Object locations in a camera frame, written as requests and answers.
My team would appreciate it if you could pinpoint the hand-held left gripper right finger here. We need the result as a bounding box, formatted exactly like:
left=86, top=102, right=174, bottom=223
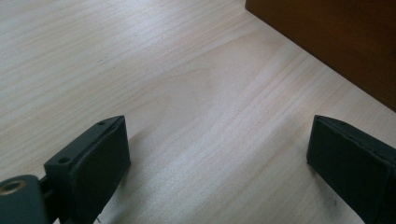
left=305, top=114, right=396, bottom=224

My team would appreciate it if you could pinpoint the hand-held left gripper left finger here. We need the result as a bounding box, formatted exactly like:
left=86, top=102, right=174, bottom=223
left=43, top=115, right=132, bottom=224

